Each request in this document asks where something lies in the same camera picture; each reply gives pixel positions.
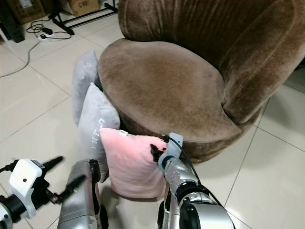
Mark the pink plush pillow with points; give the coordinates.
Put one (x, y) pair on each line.
(133, 164)

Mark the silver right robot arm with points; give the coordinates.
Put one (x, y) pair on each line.
(195, 202)

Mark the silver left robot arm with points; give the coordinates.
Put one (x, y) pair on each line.
(12, 210)

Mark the grey pillow with white print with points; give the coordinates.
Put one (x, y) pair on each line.
(97, 121)

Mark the brown velvet sofa chair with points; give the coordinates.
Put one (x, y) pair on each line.
(176, 81)

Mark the plain grey pillow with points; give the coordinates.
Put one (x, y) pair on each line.
(83, 78)

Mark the silver left robot leg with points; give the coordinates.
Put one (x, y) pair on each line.
(81, 210)

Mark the silver robot leg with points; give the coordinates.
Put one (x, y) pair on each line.
(81, 210)
(164, 217)

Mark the silver right robot leg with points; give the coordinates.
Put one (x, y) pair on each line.
(164, 217)

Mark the white power strip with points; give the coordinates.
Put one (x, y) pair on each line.
(46, 32)

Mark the black box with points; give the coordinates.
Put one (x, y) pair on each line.
(12, 24)

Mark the black metal stand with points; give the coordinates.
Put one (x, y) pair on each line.
(81, 18)

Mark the large brown cardboard box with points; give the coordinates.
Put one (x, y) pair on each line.
(31, 9)

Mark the small printed cardboard box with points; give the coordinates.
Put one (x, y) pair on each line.
(83, 5)

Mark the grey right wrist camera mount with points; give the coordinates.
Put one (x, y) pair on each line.
(174, 144)

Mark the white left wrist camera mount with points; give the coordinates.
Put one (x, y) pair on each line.
(26, 179)

